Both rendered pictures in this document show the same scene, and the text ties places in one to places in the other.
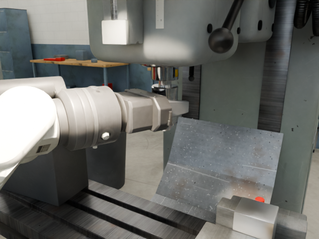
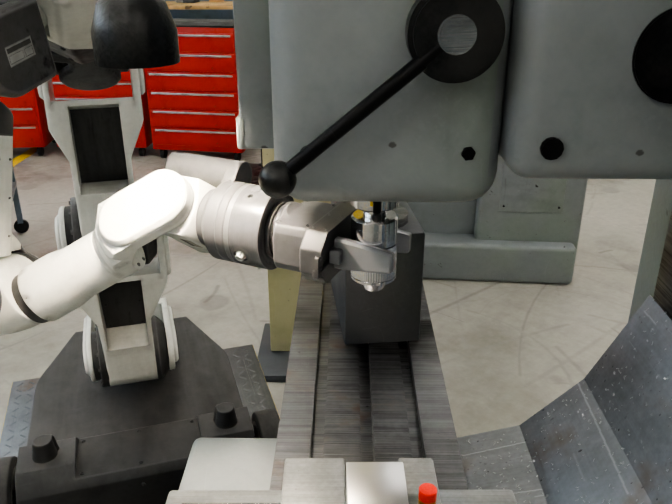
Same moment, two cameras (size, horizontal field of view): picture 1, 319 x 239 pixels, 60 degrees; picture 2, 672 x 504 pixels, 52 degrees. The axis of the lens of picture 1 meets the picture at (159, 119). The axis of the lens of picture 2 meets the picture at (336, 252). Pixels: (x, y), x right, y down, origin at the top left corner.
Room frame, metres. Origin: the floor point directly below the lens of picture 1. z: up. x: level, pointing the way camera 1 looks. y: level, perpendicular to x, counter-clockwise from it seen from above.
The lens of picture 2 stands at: (0.12, -0.54, 1.51)
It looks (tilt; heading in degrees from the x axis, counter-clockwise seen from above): 24 degrees down; 60
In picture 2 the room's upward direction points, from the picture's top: straight up
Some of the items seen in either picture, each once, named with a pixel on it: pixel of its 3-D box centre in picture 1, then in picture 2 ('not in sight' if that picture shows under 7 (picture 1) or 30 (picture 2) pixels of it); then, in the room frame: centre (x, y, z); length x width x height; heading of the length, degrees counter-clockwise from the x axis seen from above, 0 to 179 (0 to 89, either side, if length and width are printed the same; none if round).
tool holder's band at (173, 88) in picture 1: (164, 88); (374, 219); (0.48, -0.01, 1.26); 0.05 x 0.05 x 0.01
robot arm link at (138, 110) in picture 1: (118, 114); (293, 234); (0.42, 0.06, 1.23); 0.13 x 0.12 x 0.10; 36
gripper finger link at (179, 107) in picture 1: (175, 109); (361, 259); (0.45, -0.03, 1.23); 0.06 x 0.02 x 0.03; 126
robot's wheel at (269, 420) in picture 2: not in sight; (270, 456); (0.60, 0.56, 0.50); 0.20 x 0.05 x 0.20; 77
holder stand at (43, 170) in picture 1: (40, 154); (372, 257); (0.70, 0.33, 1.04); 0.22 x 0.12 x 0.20; 66
